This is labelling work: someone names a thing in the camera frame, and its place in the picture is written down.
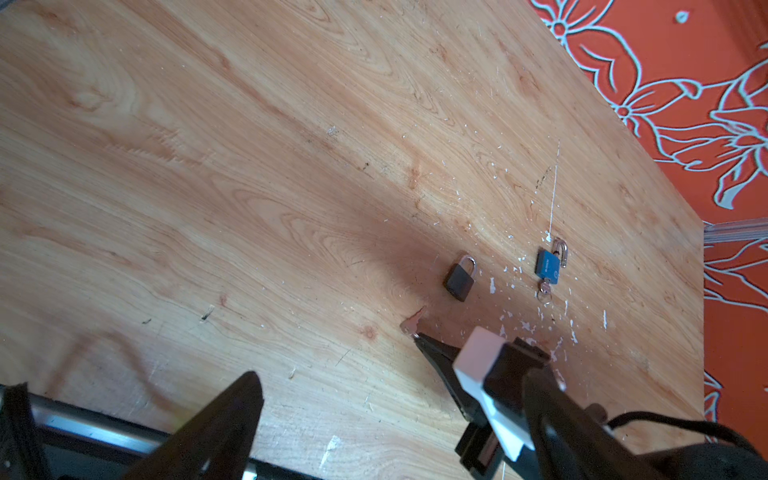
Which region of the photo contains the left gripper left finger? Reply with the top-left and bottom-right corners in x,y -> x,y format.
124,371 -> 264,479

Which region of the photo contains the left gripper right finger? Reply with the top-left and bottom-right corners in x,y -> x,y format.
522,369 -> 660,479

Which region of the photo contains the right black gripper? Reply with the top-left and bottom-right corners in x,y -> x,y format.
414,333 -> 551,479

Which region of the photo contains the small key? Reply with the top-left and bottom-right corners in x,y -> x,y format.
537,279 -> 552,303
400,307 -> 426,337

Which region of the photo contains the black padlock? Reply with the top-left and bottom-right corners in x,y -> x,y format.
443,254 -> 477,302

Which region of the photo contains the blue padlock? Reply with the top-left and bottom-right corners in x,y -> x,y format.
535,238 -> 568,285

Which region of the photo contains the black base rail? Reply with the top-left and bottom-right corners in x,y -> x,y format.
1,384 -> 303,479

